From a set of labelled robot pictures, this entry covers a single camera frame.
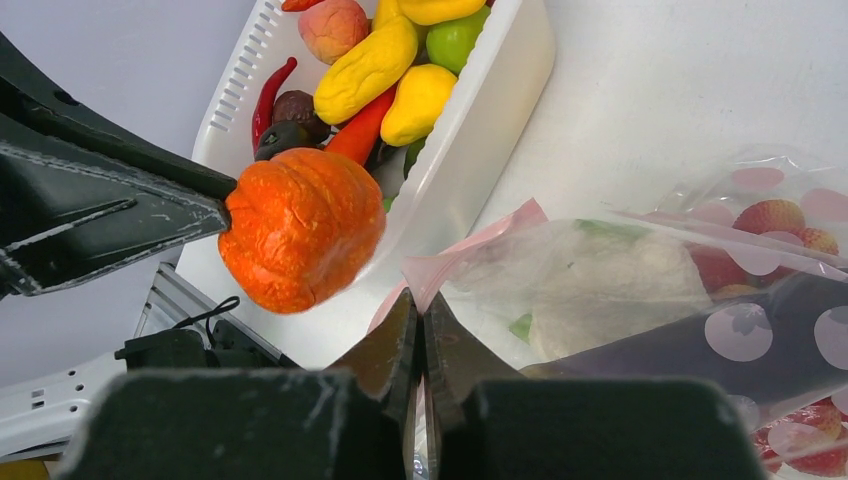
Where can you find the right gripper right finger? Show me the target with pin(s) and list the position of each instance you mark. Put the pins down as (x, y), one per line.
(488, 421)

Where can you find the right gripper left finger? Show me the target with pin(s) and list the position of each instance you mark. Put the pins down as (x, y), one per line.
(352, 420)

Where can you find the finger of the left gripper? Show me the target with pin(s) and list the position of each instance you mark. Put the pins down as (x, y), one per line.
(32, 100)
(69, 216)

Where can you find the orange pumpkin toy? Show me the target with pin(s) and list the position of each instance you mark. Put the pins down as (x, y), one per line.
(303, 226)

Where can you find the clear pink-dotted zip bag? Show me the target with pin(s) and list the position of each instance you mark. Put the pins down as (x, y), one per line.
(696, 212)

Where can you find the purple eggplant toy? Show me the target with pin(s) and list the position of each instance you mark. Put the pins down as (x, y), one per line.
(787, 343)

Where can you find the red cherry bunch green stem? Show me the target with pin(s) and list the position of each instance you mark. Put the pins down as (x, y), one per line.
(808, 435)

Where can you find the white plastic food bin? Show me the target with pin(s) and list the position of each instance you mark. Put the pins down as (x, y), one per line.
(465, 154)

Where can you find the red chili pepper toy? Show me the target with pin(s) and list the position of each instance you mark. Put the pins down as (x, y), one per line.
(263, 111)

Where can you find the dark purple plum toy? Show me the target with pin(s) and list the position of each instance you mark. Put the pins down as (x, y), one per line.
(282, 136)

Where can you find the dark brown fig toy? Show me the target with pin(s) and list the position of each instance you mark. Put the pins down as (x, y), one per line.
(298, 106)

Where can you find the dark green avocado toy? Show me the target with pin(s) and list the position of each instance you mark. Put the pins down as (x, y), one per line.
(410, 160)

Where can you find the small red radish toy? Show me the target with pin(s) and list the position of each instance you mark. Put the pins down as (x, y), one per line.
(357, 138)

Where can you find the peach toy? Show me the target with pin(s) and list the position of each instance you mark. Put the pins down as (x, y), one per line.
(332, 28)

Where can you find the yellow lemon toy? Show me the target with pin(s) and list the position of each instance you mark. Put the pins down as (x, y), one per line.
(421, 96)

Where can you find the yellow banana toy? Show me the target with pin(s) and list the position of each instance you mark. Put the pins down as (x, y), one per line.
(366, 71)

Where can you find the green lime toy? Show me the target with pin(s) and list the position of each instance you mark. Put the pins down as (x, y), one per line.
(450, 43)

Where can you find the yellow bell pepper toy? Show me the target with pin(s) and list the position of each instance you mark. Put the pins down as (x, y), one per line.
(431, 12)

